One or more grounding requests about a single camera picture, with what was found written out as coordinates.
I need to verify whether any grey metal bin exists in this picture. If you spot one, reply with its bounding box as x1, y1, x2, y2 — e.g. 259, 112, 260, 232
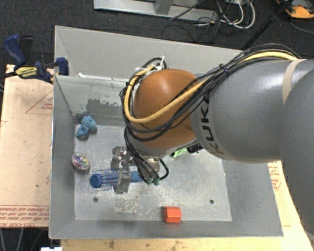
36, 25, 300, 251

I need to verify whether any blue rubber toy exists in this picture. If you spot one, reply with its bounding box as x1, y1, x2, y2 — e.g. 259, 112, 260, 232
75, 114, 99, 141

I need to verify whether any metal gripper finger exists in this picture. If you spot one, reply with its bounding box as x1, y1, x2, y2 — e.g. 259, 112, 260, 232
113, 167, 133, 196
109, 144, 134, 173

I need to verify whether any clear glitter ball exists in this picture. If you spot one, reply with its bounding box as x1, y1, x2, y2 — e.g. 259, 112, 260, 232
70, 151, 91, 173

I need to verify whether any blue round hair brush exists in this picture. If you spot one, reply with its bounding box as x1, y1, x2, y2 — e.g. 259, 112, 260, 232
89, 166, 144, 195

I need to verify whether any orange-red small block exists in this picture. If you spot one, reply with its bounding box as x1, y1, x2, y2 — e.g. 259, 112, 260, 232
161, 205, 183, 224

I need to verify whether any brown cardboard board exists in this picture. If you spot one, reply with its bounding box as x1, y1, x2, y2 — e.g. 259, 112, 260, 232
0, 63, 63, 234

